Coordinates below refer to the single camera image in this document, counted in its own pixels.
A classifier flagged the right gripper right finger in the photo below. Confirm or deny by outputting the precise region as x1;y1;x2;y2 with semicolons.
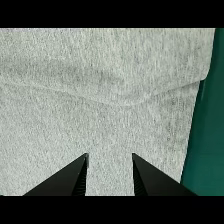
131;152;198;197

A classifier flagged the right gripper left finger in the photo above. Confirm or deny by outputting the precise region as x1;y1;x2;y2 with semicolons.
23;152;90;197

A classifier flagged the grey T-shirt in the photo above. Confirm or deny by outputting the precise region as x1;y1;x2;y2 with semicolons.
0;27;216;197

